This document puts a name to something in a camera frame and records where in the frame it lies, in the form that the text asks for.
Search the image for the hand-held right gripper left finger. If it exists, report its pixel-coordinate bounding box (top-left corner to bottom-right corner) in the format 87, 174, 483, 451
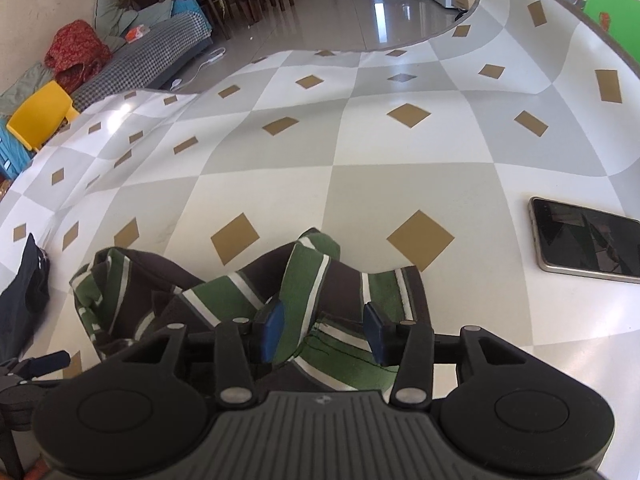
107, 299, 287, 408

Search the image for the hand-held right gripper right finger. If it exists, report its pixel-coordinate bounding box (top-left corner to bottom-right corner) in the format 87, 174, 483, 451
363, 301, 532, 408

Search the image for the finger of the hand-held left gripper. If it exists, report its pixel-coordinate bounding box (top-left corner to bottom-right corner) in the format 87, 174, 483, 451
17, 351, 72, 378

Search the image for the green brown striped t-shirt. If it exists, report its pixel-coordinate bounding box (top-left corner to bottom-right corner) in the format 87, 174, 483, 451
69, 227, 433, 393

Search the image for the black folded garment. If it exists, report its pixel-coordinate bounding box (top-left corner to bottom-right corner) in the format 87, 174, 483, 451
0, 232, 51, 361

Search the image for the checkered tablecloth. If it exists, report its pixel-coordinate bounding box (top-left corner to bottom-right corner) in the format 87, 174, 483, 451
0, 0, 640, 461

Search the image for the blue cartoon print cloth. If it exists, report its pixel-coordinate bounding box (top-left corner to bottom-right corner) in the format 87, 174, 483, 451
0, 122, 33, 178

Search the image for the smartphone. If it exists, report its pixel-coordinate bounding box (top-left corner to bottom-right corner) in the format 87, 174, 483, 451
527, 196, 640, 283

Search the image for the yellow plastic chair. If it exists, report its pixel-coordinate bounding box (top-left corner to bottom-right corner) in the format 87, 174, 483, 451
6, 80, 81, 153

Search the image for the grey green blanket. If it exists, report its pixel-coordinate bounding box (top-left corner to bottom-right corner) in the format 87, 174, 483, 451
0, 60, 56, 116

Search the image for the white power strip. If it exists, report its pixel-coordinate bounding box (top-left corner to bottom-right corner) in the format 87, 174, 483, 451
170, 46, 227, 92

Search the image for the houndstooth sofa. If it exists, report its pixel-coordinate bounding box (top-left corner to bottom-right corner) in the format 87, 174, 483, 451
70, 10, 213, 113

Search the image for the red patterned cloth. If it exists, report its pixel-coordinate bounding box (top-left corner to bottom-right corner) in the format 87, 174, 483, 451
44, 19, 113, 93

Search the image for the bright blue cloth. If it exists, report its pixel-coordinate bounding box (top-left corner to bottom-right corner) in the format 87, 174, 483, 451
170, 0, 213, 36

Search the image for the grey green pillow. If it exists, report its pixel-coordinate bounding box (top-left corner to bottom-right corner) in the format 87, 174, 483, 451
95, 0, 173, 53

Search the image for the green plastic board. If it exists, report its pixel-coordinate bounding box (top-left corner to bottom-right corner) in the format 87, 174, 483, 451
582, 0, 640, 63

